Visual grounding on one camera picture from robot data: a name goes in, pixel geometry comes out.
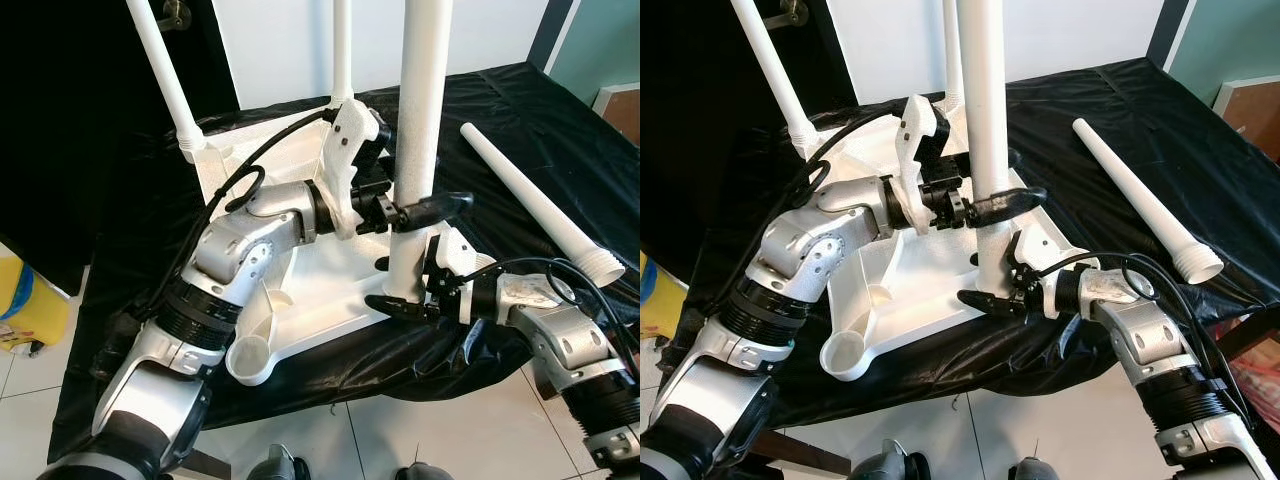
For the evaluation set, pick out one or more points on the dark door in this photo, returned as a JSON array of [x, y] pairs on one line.
[[690, 110], [70, 120]]

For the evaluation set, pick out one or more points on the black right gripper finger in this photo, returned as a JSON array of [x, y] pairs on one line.
[[395, 305], [990, 302]]

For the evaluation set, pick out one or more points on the brown wooden box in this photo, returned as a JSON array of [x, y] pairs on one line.
[[1250, 115], [620, 115]]

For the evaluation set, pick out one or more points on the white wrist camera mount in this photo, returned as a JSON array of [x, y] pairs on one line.
[[460, 255], [1050, 255], [915, 150], [345, 150]]

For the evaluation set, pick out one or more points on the white plastic table top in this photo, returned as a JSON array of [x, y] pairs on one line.
[[920, 290], [330, 280]]

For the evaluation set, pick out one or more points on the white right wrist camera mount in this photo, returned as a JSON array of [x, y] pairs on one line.
[[460, 255], [1050, 255]]

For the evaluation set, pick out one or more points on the white plastic table leg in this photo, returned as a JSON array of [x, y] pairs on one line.
[[540, 205], [343, 50], [420, 120], [1140, 195], [985, 100], [952, 50], [775, 75], [165, 80]]

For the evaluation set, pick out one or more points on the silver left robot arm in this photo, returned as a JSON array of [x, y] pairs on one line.
[[800, 260], [230, 260]]

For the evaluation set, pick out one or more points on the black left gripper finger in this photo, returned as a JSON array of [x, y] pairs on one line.
[[435, 208], [950, 158], [1010, 202], [382, 152]]

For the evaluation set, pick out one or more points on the black plastic table cover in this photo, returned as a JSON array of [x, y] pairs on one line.
[[560, 130], [1180, 130]]

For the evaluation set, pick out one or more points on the grey door frame post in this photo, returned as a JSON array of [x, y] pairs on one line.
[[555, 30], [1170, 30]]

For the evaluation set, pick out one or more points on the brown wooden table beam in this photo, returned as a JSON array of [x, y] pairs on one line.
[[1250, 335]]

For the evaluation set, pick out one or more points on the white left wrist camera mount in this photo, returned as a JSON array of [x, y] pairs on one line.
[[915, 150], [345, 150]]

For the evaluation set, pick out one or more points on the pink plastic bag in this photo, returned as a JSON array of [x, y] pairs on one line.
[[1262, 385]]

